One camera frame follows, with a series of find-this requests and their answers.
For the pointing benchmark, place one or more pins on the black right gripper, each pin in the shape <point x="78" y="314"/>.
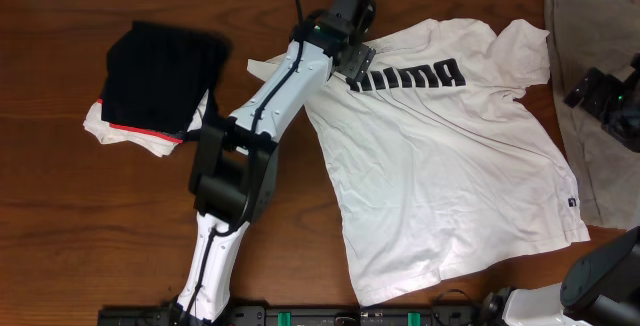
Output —
<point x="597" y="102"/>

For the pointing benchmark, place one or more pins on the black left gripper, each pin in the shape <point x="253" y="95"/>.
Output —
<point x="358" y="63"/>

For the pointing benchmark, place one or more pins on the white printed t-shirt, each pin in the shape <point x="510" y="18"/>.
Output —
<point x="438" y="169"/>

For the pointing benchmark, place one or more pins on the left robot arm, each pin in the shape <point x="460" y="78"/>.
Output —
<point x="235" y="166"/>

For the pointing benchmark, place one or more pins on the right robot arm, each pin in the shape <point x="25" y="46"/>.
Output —
<point x="602" y="287"/>

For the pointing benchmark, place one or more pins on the olive grey garment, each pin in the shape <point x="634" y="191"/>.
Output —
<point x="603" y="34"/>

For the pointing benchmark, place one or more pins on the black folded garment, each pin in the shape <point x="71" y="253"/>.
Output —
<point x="159" y="77"/>

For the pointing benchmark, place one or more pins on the white folded garment red trim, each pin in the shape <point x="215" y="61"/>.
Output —
<point x="130" y="133"/>

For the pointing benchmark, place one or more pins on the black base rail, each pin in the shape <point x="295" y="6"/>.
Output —
<point x="258" y="315"/>

